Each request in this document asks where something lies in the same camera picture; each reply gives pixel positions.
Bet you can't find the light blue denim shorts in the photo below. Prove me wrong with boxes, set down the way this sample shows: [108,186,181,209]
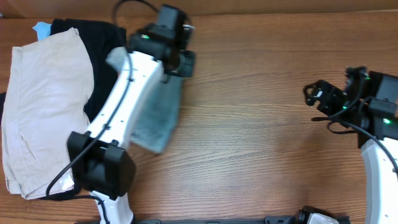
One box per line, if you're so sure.
[96,47,182,153]

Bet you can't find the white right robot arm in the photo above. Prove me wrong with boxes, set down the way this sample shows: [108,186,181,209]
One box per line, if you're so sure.
[303,67,397,223]

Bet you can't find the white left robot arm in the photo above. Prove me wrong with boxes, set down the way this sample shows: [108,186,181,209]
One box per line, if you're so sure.
[67,23,195,223]

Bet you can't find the black t-shirt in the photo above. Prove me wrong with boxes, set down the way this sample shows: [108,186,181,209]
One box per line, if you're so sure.
[0,18,127,201]

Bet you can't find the beige cotton shorts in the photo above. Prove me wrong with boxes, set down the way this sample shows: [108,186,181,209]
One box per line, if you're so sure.
[1,28,94,200]

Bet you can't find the light blue folded garment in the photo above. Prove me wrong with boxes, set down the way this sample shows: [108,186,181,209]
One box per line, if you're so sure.
[32,22,51,40]

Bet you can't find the brown cardboard backdrop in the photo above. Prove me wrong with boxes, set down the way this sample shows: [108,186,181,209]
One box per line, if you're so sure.
[1,0,397,18]

